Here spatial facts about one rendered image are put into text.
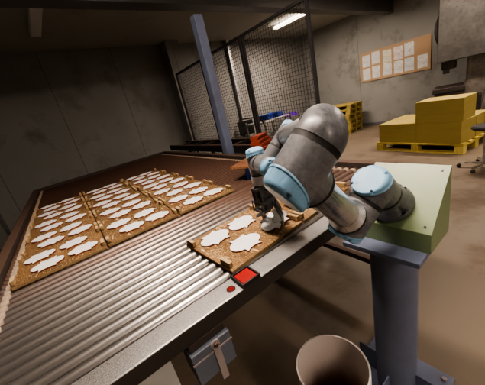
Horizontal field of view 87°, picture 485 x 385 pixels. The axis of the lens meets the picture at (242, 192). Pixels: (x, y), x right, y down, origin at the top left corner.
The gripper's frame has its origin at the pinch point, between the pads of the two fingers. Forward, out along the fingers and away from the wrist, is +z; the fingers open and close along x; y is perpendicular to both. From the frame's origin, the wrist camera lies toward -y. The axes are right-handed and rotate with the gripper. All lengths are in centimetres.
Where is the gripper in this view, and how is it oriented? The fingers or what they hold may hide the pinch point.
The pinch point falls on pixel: (274, 221)
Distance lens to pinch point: 117.0
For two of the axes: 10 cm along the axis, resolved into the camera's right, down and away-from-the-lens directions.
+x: 6.4, 1.3, -7.5
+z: 2.4, 9.0, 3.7
